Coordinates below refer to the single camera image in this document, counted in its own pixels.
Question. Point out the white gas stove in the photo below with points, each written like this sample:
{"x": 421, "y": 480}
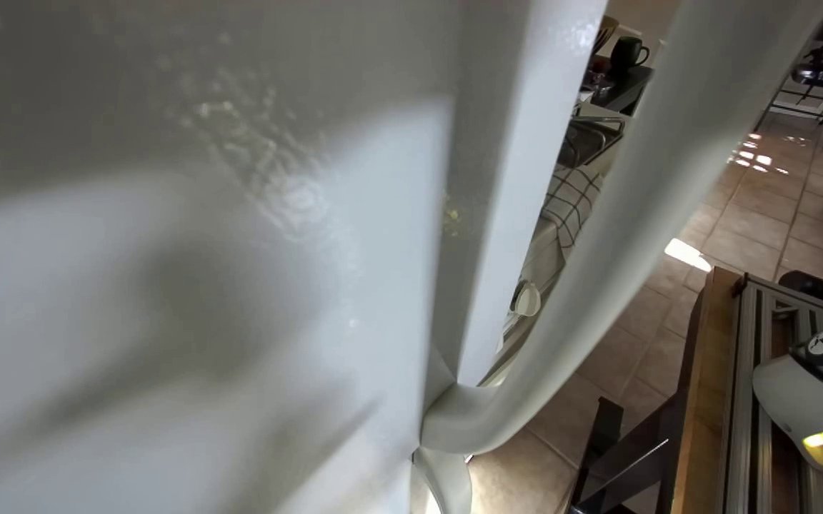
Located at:
{"x": 591, "y": 141}

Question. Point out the checkered kitchen towel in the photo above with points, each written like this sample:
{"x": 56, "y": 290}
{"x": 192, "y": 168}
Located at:
{"x": 571, "y": 201}

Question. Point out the black mug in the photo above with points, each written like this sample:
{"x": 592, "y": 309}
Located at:
{"x": 626, "y": 55}

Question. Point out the wooden edged robot table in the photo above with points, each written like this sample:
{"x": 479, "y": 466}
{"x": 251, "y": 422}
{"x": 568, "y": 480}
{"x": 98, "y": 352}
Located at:
{"x": 711, "y": 446}

